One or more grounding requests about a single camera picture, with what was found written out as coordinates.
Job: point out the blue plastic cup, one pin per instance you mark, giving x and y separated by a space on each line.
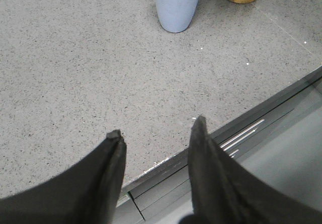
175 16

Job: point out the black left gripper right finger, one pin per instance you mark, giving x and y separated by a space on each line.
225 192

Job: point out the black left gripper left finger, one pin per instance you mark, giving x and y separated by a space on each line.
87 192

